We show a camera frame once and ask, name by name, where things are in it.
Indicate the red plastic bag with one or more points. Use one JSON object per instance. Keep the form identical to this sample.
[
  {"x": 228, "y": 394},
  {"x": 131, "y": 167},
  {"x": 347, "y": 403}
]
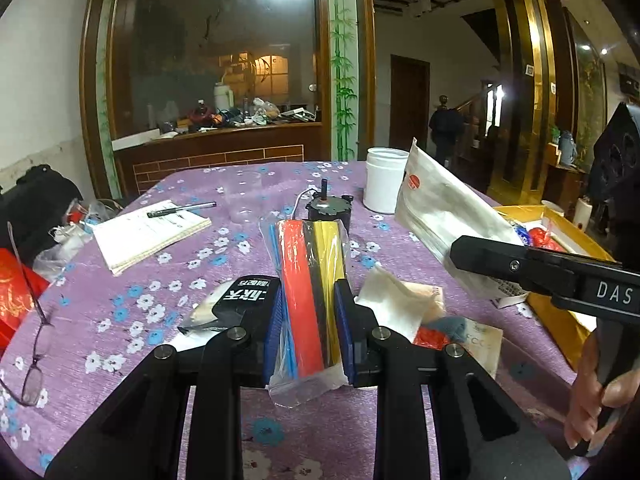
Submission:
[
  {"x": 15, "y": 299},
  {"x": 541, "y": 238},
  {"x": 431, "y": 339}
]

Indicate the yellow cardboard box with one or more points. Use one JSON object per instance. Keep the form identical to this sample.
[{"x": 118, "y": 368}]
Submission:
[{"x": 548, "y": 275}]

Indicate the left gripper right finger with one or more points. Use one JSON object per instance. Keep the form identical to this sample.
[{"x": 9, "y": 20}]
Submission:
[{"x": 354, "y": 326}]

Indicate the white mask package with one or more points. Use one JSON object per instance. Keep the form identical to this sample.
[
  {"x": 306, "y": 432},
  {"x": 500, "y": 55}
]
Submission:
[{"x": 439, "y": 208}]

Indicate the clear plastic cup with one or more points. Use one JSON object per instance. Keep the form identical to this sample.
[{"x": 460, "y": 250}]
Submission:
[{"x": 242, "y": 195}]

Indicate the black bag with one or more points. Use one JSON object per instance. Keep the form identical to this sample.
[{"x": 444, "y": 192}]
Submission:
[{"x": 34, "y": 206}]

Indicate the white notebook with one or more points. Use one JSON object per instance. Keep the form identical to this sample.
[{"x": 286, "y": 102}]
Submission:
[{"x": 127, "y": 239}]

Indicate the person's right hand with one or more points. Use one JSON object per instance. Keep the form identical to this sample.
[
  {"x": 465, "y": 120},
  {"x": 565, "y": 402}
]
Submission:
[{"x": 588, "y": 397}]

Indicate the black pen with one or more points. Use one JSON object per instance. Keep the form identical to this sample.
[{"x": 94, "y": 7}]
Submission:
[{"x": 174, "y": 209}]

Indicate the white jug on counter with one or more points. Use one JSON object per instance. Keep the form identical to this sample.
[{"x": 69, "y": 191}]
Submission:
[{"x": 223, "y": 94}]

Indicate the white plastic jar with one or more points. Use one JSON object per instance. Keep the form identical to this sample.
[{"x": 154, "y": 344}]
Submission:
[{"x": 385, "y": 174}]

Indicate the white red bucket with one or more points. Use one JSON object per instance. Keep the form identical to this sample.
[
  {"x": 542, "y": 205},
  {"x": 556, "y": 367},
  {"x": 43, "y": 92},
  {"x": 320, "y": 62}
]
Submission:
[{"x": 582, "y": 214}]

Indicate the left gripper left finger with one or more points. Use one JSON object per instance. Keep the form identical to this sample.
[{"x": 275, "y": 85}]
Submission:
[{"x": 256, "y": 362}]

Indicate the wooden counter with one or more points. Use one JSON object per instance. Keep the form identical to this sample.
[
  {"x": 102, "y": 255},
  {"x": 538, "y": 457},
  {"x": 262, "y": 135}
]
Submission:
[{"x": 145, "y": 165}]

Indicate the blue Vinda tissue pouch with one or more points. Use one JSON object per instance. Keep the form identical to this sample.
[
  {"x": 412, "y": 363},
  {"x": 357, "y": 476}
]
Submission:
[{"x": 523, "y": 234}]

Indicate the blue red sponge pack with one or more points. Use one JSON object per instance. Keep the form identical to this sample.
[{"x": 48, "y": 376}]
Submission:
[{"x": 303, "y": 358}]

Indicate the white Face tissue pack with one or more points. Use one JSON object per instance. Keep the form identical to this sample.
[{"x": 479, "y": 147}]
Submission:
[{"x": 483, "y": 342}]

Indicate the red plastic bag at edge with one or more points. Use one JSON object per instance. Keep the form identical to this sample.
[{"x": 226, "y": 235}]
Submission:
[{"x": 15, "y": 299}]

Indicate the person in dark clothes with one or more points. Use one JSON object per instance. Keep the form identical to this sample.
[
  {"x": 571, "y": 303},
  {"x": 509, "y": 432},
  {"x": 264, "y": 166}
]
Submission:
[{"x": 447, "y": 125}]

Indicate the black packaged pouch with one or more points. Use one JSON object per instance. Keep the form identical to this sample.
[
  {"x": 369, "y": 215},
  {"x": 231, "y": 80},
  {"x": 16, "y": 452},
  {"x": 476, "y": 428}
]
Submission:
[{"x": 226, "y": 306}]

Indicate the white cloth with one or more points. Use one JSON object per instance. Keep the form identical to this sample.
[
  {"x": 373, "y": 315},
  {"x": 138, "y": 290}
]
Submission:
[{"x": 400, "y": 306}]

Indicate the black electric motor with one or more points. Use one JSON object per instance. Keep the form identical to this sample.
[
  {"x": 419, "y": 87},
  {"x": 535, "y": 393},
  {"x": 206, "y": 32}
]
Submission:
[{"x": 322, "y": 206}]

